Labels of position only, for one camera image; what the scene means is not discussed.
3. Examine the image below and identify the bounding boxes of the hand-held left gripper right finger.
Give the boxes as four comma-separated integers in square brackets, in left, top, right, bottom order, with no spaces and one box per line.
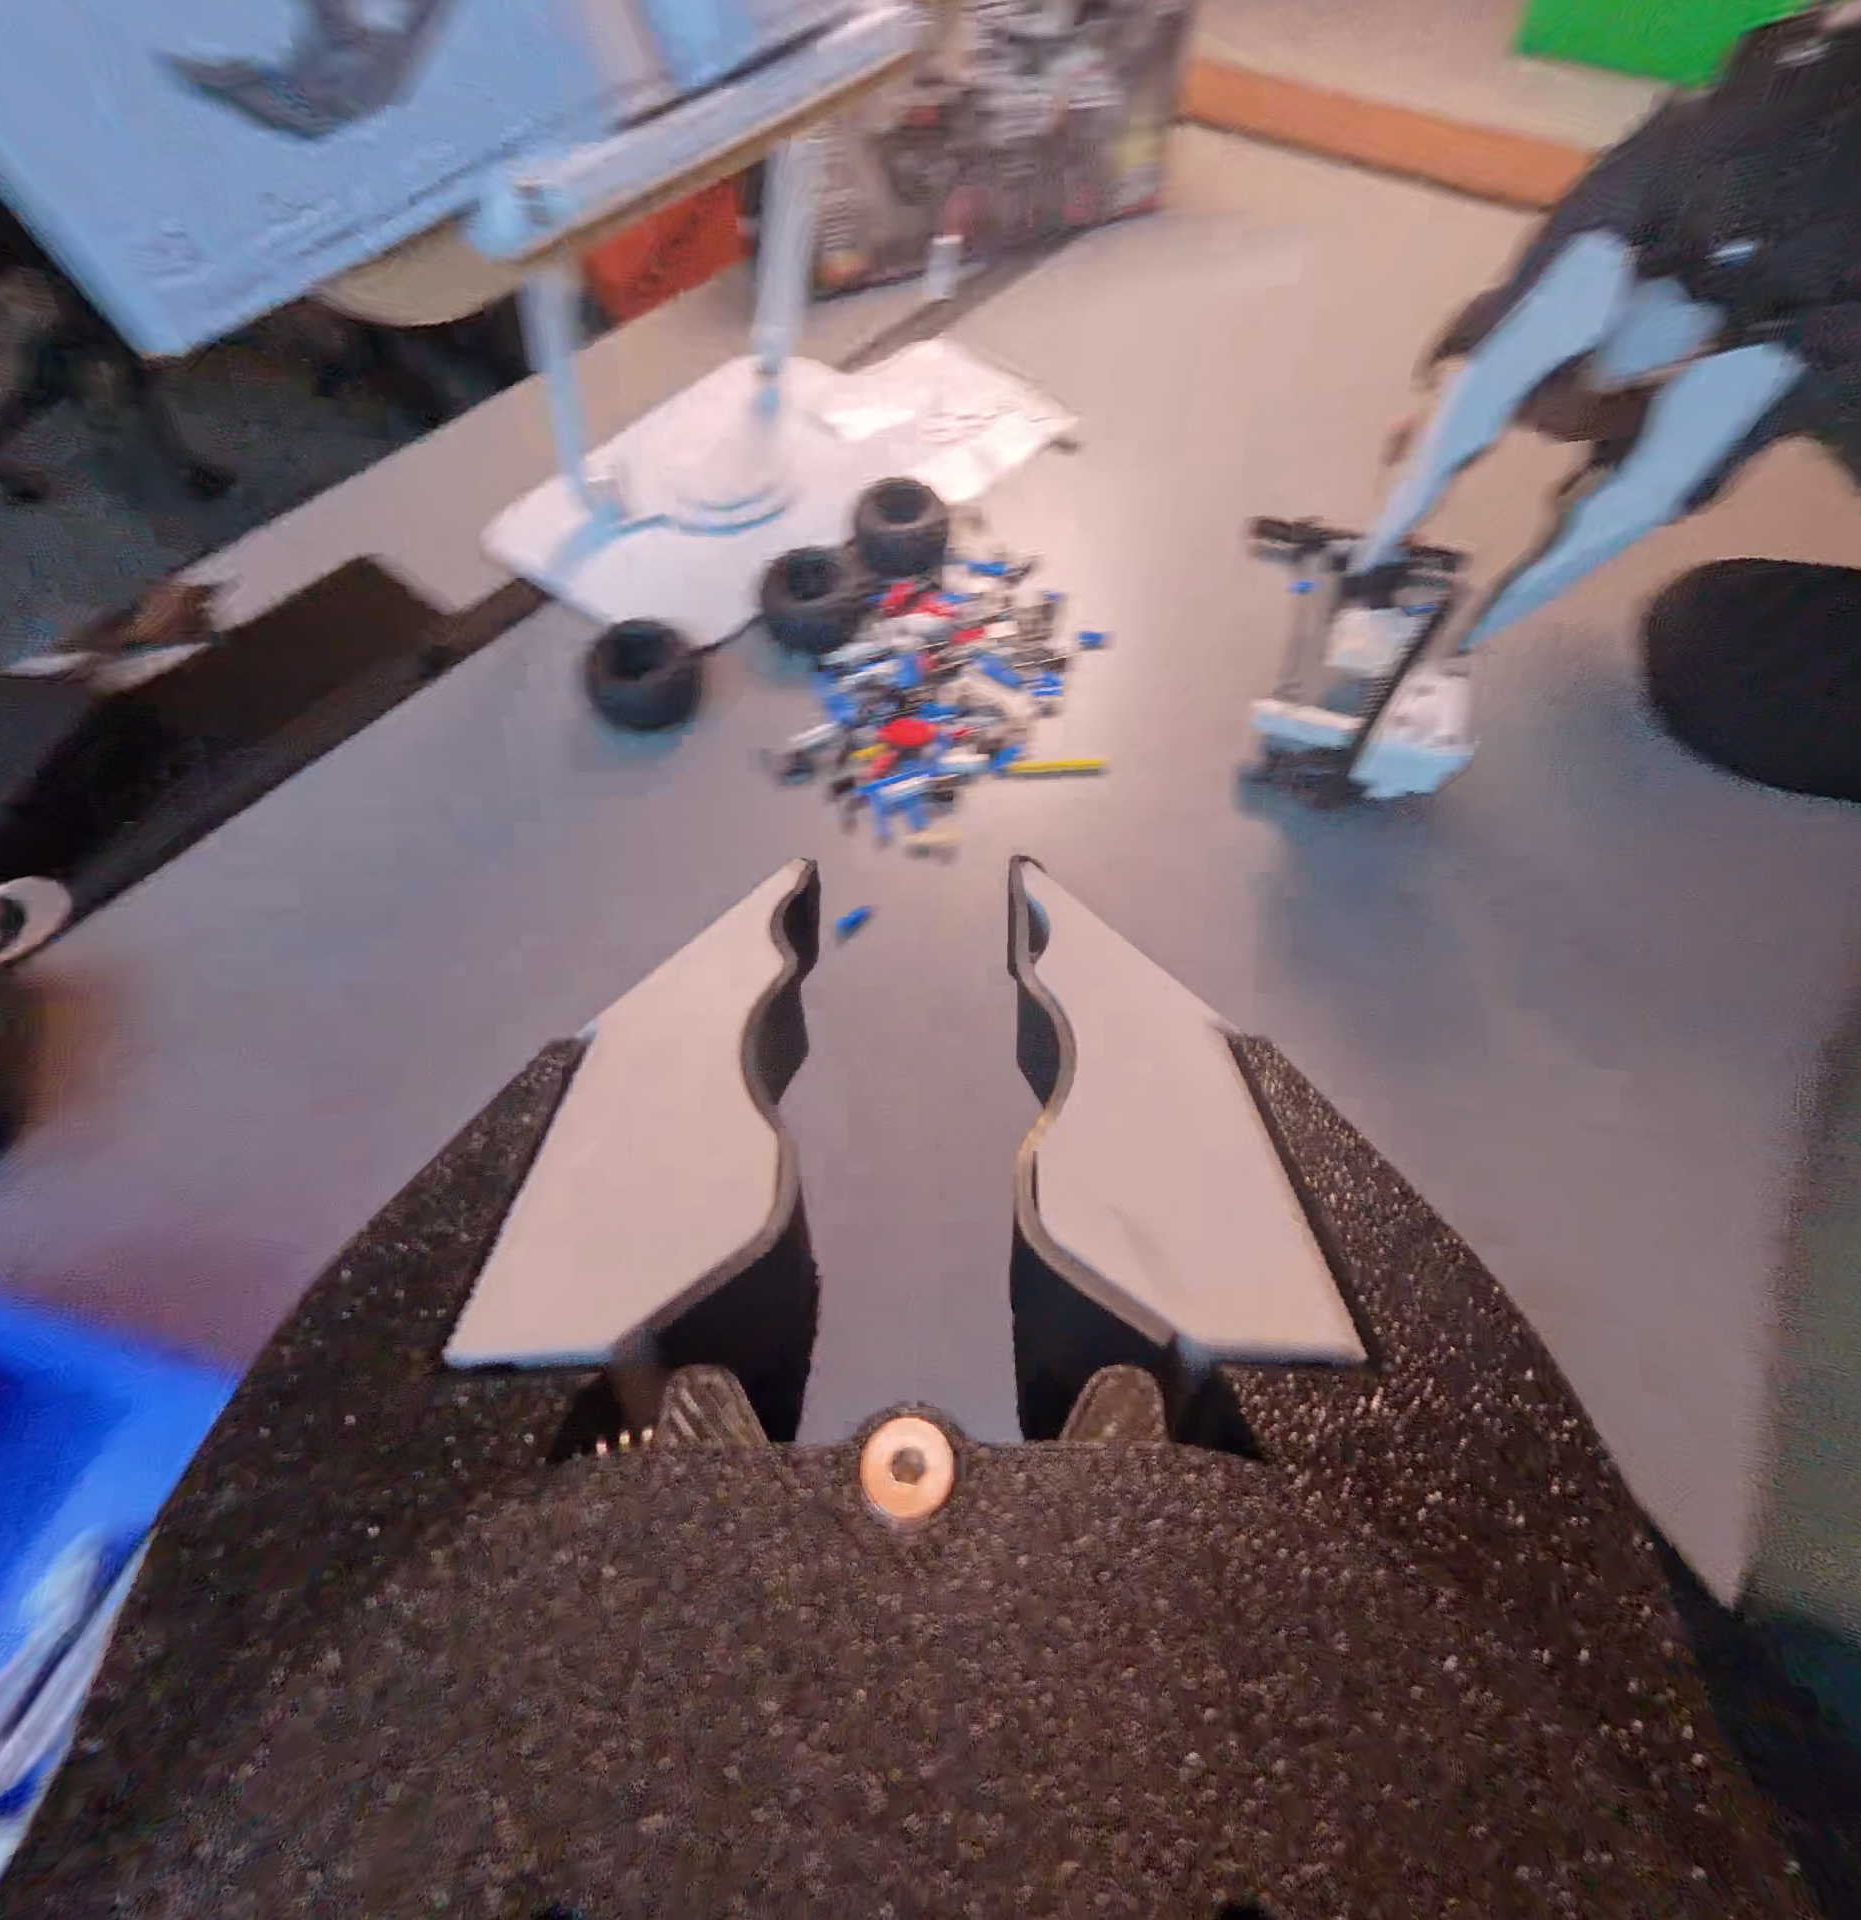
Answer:
[1008,853,1367,1371]

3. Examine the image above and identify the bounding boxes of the orange crate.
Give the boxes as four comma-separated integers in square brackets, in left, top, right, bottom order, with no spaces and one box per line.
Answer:
[586,180,744,324]

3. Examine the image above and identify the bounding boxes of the white book stand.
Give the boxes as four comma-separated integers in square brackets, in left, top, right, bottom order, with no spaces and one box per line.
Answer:
[316,0,932,638]

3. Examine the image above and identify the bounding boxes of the toy truck set box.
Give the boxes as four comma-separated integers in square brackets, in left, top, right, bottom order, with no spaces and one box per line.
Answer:
[810,0,1193,293]

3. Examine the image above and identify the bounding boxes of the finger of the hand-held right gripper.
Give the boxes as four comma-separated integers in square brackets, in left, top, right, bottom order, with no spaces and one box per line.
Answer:
[1461,344,1807,656]
[1348,232,1638,580]

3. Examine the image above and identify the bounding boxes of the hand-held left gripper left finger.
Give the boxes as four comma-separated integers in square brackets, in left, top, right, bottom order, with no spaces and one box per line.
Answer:
[443,858,824,1371]

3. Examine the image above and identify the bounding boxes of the person's green sweatshirt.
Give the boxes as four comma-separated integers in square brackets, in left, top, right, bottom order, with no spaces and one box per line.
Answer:
[1738,1020,1861,1920]

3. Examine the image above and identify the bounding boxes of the wood edged table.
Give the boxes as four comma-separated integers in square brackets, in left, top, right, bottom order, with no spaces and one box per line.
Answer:
[1178,0,1621,208]

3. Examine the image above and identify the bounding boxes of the brick truck chassis model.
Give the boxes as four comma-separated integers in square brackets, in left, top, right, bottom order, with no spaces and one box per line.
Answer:
[1243,515,1477,804]

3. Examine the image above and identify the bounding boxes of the pile of small brick parts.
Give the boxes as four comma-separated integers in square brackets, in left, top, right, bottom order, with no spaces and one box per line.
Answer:
[772,556,1114,864]

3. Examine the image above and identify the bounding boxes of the blue plastic bin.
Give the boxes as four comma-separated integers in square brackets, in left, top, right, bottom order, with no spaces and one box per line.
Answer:
[0,1290,244,1824]

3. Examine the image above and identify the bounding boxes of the black toy tire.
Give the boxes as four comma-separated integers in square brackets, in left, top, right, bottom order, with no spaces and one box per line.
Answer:
[586,618,706,732]
[760,545,873,656]
[851,479,954,580]

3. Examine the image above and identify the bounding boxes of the green bin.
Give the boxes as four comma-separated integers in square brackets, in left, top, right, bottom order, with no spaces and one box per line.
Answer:
[1516,0,1818,95]

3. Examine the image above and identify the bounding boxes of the grey desk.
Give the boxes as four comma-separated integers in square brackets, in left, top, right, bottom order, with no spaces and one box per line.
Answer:
[0,119,1861,1652]

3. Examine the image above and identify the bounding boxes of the white sticker sheet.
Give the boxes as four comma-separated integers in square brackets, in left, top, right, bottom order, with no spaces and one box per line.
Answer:
[817,337,1082,496]

